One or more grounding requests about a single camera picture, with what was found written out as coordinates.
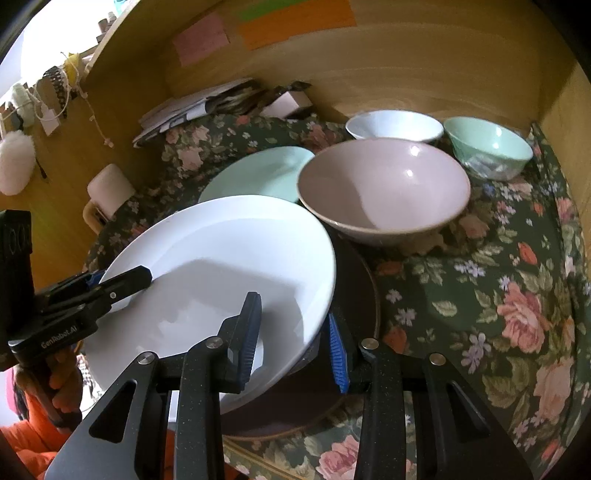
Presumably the white bowl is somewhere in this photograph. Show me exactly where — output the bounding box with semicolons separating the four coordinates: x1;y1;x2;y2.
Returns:
345;110;445;145

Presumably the white mug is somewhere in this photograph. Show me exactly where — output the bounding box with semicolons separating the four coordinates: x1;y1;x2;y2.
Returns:
83;164;136;236

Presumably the small cardboard box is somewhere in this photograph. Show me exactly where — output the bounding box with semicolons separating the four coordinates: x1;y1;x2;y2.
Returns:
262;80;315;121

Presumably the green paper sheet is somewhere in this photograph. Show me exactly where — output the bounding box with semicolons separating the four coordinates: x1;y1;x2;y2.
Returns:
238;0;297;22

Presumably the dark brown plate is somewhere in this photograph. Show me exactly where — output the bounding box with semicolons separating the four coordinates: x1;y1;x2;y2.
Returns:
222;233;382;439

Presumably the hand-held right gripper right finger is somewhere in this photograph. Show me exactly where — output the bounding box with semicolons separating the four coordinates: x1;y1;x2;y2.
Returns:
327;310;534;480

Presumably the person's left forearm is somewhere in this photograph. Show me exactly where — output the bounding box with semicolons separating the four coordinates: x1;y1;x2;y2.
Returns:
0;392;63;469

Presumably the large pink bowl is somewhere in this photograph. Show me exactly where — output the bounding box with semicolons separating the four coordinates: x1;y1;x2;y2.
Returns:
297;139;472;248

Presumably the mint green plate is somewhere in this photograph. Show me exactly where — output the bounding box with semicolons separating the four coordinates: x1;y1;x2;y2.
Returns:
198;146;317;205

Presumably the orange paper sheet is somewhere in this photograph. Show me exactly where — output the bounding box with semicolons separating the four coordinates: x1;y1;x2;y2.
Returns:
238;0;356;51

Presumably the stack of papers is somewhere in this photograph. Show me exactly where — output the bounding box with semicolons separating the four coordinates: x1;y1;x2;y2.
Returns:
133;78;267;148

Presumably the person's left hand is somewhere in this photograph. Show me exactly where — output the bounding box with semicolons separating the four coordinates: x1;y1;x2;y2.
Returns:
14;344;84;430

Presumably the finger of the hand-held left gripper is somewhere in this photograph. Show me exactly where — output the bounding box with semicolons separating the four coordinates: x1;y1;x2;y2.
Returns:
39;265;153;329
37;271;106;306

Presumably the mint green bowl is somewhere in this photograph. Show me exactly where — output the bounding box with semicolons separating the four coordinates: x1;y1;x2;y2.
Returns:
444;117;534;182

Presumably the white knotted cord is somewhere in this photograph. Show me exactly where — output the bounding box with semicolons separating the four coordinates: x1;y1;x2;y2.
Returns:
65;69;114;149

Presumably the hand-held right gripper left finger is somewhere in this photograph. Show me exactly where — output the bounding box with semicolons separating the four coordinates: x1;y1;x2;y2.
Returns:
44;292;264;480

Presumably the large white plate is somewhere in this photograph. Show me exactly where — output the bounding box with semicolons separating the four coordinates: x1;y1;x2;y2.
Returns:
83;195;337;416

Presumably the floral green cloth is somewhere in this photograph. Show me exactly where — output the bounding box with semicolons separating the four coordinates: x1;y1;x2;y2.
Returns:
83;113;583;480

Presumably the white fluffy ball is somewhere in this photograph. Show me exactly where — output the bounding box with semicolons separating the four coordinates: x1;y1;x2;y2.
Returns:
0;130;37;196

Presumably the pink paper sheet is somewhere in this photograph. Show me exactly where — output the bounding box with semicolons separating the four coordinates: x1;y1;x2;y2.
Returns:
173;11;232;68

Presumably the patterned paper bag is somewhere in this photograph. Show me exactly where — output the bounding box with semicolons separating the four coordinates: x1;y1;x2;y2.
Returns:
42;67;71;121

